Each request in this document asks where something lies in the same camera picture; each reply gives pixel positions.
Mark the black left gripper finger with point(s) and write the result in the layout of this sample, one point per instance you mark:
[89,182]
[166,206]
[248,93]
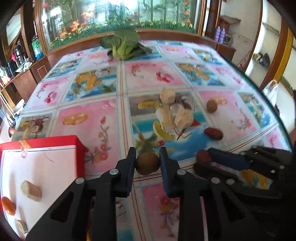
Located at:
[68,216]

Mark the fruit pattern tablecloth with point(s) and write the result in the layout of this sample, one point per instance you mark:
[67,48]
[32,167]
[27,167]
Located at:
[110,106]

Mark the brown longan fruit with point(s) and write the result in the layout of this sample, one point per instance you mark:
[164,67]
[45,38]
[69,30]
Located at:
[147,163]

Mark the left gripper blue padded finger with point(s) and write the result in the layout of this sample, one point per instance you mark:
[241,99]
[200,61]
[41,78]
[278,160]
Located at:
[228,159]

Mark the red white tray box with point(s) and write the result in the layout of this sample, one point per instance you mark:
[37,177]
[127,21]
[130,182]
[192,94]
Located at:
[51,163]

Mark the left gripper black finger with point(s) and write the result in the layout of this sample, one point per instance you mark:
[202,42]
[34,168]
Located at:
[208,172]

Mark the dark red jujube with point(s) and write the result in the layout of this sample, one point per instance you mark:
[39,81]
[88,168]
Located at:
[213,133]

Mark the wooden sideboard cabinet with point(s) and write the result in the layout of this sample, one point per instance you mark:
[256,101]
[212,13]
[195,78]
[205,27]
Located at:
[23,85]

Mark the brown longan on table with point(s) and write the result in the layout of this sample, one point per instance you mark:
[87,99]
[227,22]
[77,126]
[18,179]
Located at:
[211,105]

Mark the green bok choy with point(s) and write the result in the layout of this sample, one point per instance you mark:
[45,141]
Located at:
[124,45]

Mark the beige peeled fruit chunk top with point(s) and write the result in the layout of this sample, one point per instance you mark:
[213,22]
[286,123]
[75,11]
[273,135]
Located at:
[167,95]

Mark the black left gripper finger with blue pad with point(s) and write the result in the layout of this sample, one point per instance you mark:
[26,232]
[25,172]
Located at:
[202,214]

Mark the purple bottle right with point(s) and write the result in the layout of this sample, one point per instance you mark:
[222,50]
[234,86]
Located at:
[222,36]

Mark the black thermos kettle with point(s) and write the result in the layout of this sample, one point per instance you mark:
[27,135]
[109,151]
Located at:
[19,55]

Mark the white plastic bag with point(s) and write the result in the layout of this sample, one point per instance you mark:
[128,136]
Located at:
[271,92]

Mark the green plastic bottle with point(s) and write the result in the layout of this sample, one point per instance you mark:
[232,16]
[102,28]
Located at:
[36,46]

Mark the beige fruit chunk in tray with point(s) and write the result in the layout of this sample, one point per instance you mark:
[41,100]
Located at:
[31,191]

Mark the purple bottle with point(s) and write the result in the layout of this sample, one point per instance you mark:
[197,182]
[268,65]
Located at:
[222,36]
[217,34]

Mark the purple bottle left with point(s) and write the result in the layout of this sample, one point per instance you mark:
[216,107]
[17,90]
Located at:
[217,34]

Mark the beige chunk tray corner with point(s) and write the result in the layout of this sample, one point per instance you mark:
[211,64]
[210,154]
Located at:
[22,227]

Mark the orange tangerine in tray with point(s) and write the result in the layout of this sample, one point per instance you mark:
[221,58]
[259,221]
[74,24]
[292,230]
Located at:
[8,206]

